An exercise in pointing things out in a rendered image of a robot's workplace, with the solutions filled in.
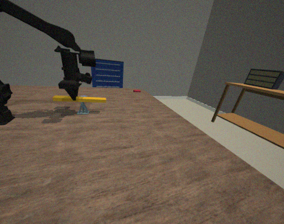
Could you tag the yellow bar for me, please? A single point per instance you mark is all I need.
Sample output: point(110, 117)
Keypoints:
point(79, 99)

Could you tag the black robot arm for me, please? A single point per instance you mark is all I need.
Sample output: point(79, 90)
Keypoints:
point(59, 34)

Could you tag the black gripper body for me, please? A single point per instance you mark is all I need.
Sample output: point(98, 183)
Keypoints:
point(69, 81)

